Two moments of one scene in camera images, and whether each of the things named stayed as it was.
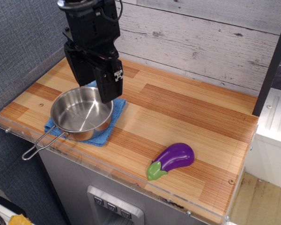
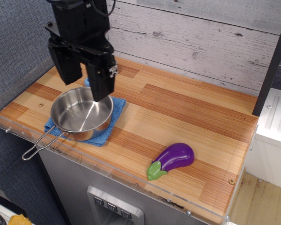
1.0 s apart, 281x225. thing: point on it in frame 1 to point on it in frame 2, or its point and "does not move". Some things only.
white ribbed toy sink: x=268 y=159 does not move
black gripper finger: x=84 y=69 to x=70 y=70
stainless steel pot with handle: x=79 y=112 does not move
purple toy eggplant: x=174 y=155 does not move
